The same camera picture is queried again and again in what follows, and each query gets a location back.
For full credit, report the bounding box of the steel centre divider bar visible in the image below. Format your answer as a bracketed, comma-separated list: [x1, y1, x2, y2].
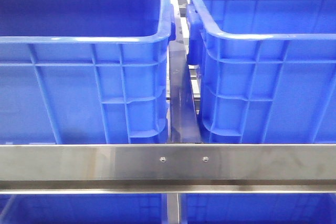
[169, 40, 202, 144]

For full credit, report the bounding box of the left blue plastic crate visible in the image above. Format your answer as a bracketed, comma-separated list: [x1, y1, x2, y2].
[1, 0, 174, 145]

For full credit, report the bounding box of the blue plastic crate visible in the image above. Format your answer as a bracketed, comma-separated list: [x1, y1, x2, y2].
[186, 0, 335, 144]
[1, 0, 174, 145]

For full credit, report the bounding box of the right blue plastic crate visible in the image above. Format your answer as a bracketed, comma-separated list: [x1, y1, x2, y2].
[186, 0, 335, 144]

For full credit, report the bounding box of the lower left blue crate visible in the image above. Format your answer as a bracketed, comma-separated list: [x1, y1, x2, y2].
[1, 194, 167, 223]

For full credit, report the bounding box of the lower right blue crate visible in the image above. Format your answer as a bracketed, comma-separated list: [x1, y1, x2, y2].
[181, 193, 335, 223]

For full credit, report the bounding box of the right rail screw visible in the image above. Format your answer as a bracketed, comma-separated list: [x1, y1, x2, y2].
[202, 156, 209, 163]

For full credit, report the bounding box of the stainless steel rack rail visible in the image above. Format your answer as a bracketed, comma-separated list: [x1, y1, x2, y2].
[1, 144, 335, 194]

